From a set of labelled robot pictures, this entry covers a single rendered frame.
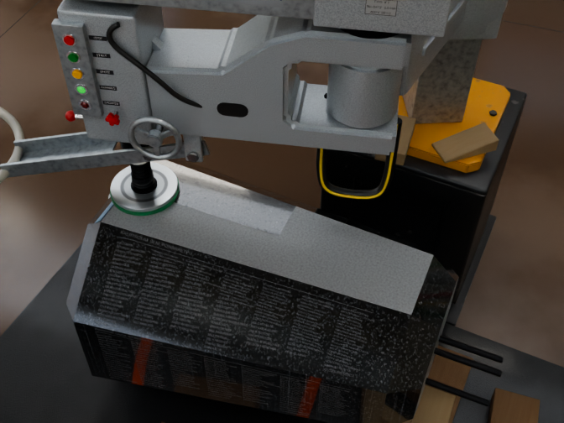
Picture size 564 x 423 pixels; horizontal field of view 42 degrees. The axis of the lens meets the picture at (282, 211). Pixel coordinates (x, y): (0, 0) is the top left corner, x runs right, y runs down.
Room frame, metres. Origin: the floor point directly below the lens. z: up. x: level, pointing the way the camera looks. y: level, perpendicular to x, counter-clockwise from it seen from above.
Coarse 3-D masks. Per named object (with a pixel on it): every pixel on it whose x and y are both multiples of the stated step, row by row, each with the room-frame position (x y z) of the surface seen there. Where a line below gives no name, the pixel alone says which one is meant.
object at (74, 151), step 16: (16, 144) 1.78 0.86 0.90; (32, 144) 1.77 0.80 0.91; (48, 144) 1.76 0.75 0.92; (64, 144) 1.75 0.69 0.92; (80, 144) 1.75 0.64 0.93; (96, 144) 1.73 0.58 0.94; (112, 144) 1.71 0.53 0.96; (32, 160) 1.66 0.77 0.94; (48, 160) 1.65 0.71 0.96; (64, 160) 1.64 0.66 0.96; (80, 160) 1.63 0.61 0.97; (96, 160) 1.62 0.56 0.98; (112, 160) 1.62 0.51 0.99; (128, 160) 1.61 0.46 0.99; (144, 160) 1.60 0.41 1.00; (192, 160) 1.55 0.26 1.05
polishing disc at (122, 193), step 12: (156, 168) 1.75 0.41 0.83; (168, 168) 1.75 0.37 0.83; (120, 180) 1.69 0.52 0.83; (168, 180) 1.69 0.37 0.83; (120, 192) 1.63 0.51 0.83; (132, 192) 1.64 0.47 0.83; (156, 192) 1.64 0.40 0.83; (168, 192) 1.64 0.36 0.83; (120, 204) 1.58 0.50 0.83; (132, 204) 1.58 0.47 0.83; (144, 204) 1.58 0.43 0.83; (156, 204) 1.58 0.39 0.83
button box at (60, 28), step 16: (64, 32) 1.55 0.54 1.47; (80, 32) 1.55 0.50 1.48; (64, 48) 1.56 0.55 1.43; (80, 48) 1.55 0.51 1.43; (64, 64) 1.56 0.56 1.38; (80, 64) 1.55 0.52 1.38; (80, 80) 1.55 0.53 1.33; (96, 80) 1.56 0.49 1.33; (80, 96) 1.55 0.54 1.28; (96, 96) 1.55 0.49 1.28; (80, 112) 1.56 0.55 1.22; (96, 112) 1.55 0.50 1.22
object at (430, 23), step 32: (96, 0) 1.56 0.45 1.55; (128, 0) 1.55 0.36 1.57; (160, 0) 1.54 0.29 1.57; (192, 0) 1.53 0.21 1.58; (224, 0) 1.51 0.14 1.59; (256, 0) 1.50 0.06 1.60; (288, 0) 1.49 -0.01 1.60; (320, 0) 1.47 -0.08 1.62; (352, 0) 1.46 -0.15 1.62; (384, 0) 1.45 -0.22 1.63; (416, 0) 1.44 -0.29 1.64; (448, 0) 1.43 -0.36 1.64; (352, 32) 1.49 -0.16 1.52; (384, 32) 1.48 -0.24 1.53; (416, 32) 1.44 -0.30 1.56
